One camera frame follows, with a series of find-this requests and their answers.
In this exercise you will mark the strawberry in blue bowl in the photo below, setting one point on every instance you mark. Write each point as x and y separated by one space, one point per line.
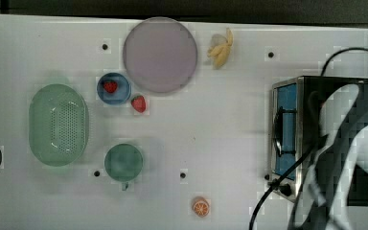
110 86

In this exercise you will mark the green mug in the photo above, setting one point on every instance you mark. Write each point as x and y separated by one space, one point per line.
123 163

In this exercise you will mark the strawberry on table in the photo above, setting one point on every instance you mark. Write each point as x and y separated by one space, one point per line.
139 103

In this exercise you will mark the peeled banana toy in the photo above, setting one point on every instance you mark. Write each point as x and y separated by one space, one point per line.
220 53

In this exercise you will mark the green oval colander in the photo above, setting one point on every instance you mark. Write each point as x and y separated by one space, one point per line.
58 125

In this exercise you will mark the orange slice toy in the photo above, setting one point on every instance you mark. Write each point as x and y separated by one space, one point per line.
201 207

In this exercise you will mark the blue small bowl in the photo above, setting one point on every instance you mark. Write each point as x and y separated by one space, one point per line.
121 95

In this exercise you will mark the black toaster oven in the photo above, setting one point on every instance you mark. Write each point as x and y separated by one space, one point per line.
296 108

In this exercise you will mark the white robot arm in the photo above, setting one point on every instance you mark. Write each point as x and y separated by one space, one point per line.
321 203

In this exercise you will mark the lilac round plate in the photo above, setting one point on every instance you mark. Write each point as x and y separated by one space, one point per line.
160 55

